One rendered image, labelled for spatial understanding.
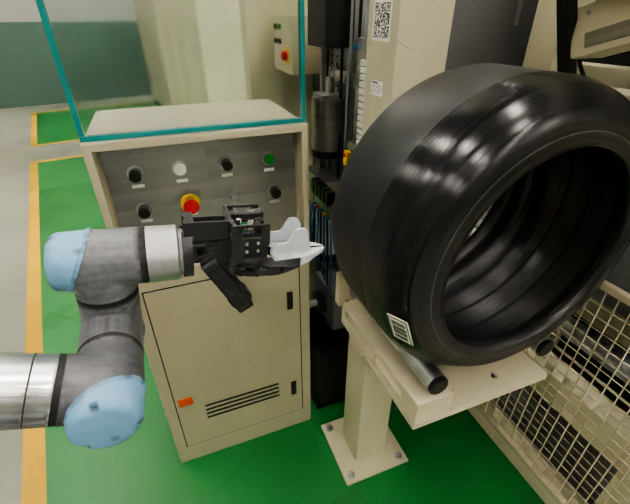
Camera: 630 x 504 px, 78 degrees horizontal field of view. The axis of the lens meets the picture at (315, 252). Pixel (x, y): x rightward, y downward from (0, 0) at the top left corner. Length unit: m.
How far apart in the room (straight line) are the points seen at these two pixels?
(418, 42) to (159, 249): 0.65
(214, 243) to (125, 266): 0.11
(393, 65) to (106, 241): 0.64
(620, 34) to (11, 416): 1.12
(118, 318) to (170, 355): 0.82
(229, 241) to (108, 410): 0.24
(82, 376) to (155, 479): 1.36
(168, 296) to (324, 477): 0.94
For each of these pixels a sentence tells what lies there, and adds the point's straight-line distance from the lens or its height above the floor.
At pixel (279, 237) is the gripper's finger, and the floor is 1.23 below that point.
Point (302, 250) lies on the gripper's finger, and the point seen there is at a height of 1.22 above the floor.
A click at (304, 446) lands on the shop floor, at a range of 1.79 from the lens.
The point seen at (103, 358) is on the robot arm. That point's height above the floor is 1.19.
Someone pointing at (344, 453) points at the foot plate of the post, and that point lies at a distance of 1.76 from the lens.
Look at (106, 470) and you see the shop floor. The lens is 1.92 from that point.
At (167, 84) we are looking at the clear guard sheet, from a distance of 1.04.
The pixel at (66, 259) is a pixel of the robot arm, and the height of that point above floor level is 1.28.
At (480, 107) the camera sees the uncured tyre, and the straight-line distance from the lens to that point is 0.61.
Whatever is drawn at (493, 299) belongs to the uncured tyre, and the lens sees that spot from 1.03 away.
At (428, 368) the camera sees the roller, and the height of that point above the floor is 0.92.
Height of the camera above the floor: 1.52
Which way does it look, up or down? 32 degrees down
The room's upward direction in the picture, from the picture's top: straight up
